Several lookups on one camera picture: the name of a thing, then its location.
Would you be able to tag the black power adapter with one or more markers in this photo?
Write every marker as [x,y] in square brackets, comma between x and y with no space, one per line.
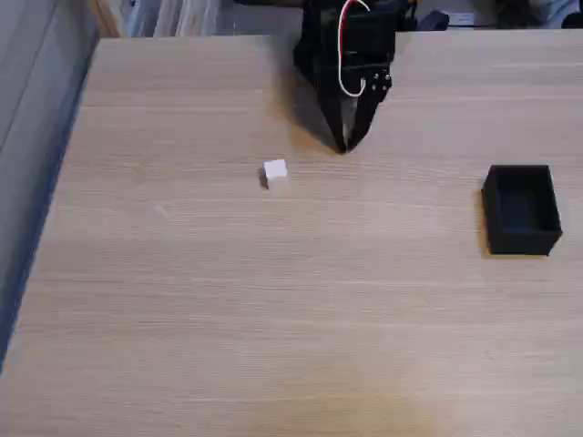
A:
[432,20]

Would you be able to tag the black open box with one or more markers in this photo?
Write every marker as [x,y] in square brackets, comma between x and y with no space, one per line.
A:
[521,209]

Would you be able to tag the wooden frame post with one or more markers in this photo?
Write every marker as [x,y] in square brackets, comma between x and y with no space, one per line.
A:
[105,18]

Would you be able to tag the pale hanging fabric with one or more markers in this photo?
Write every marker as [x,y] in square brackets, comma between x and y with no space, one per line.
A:
[182,18]

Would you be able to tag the white cube block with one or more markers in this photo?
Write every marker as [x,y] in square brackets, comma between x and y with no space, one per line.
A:
[276,171]

